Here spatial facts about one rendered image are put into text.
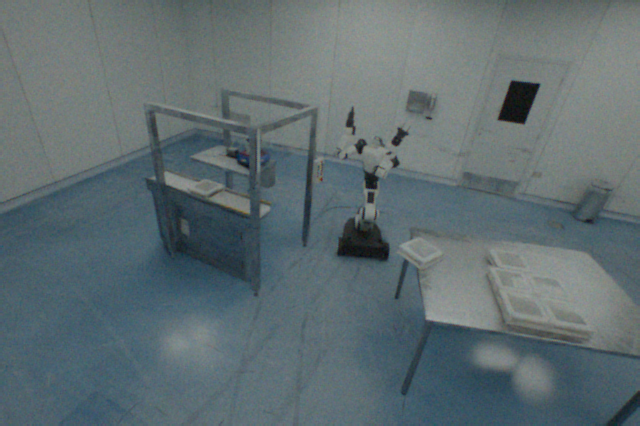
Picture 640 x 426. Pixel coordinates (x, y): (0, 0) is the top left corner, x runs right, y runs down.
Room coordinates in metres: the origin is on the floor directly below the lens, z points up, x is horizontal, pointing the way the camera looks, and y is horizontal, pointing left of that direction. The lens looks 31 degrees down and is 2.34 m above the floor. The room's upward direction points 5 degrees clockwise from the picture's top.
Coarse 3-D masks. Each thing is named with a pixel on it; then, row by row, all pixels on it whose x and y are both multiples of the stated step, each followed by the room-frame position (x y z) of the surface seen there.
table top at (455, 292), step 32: (448, 256) 2.18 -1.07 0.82; (480, 256) 2.22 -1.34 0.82; (544, 256) 2.30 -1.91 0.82; (576, 256) 2.35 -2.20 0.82; (448, 288) 1.79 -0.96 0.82; (480, 288) 1.83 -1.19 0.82; (576, 288) 1.92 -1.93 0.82; (608, 288) 1.96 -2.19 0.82; (448, 320) 1.50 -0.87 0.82; (480, 320) 1.52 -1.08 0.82; (608, 320) 1.63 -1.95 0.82; (608, 352) 1.38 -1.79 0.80
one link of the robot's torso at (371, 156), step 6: (372, 144) 3.57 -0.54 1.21; (384, 144) 3.62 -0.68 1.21; (366, 150) 3.45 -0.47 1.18; (372, 150) 3.42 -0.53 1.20; (378, 150) 3.40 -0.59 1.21; (384, 150) 3.42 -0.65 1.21; (366, 156) 3.43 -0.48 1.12; (372, 156) 3.37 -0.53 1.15; (378, 156) 3.34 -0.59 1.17; (366, 162) 3.42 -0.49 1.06; (372, 162) 3.36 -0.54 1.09; (378, 162) 3.33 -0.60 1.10; (366, 168) 3.42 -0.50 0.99; (372, 168) 3.37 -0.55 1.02; (372, 174) 3.38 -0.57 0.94
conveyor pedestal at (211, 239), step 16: (160, 208) 3.02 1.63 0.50; (176, 208) 2.91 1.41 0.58; (160, 224) 3.03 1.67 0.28; (176, 224) 2.93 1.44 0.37; (192, 224) 2.83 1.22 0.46; (208, 224) 2.74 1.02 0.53; (224, 224) 2.65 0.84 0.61; (176, 240) 2.94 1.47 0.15; (192, 240) 2.84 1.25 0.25; (208, 240) 2.75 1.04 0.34; (224, 240) 2.66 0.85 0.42; (240, 240) 2.58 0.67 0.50; (192, 256) 2.87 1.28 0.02; (208, 256) 2.76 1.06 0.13; (224, 256) 2.67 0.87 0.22; (240, 256) 2.58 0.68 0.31; (224, 272) 2.68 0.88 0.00; (240, 272) 2.57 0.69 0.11
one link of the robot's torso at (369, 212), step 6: (378, 186) 3.40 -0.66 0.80; (366, 192) 3.32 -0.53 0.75; (372, 192) 3.37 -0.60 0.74; (366, 198) 3.28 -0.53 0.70; (372, 198) 3.32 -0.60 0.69; (366, 204) 3.23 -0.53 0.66; (372, 204) 3.23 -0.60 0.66; (366, 210) 3.17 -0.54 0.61; (372, 210) 3.18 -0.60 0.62; (366, 216) 3.14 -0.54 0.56; (372, 216) 3.14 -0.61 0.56
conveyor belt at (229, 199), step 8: (168, 176) 3.14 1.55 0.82; (176, 176) 3.16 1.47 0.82; (176, 184) 2.97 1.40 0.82; (184, 184) 2.99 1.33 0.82; (192, 184) 3.01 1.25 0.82; (224, 192) 2.89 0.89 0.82; (216, 200) 2.73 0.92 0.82; (224, 200) 2.74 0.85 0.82; (232, 200) 2.75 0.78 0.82; (240, 200) 2.77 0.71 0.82; (248, 200) 2.78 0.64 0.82; (240, 208) 2.62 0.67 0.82; (248, 208) 2.63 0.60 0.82; (264, 208) 2.66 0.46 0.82
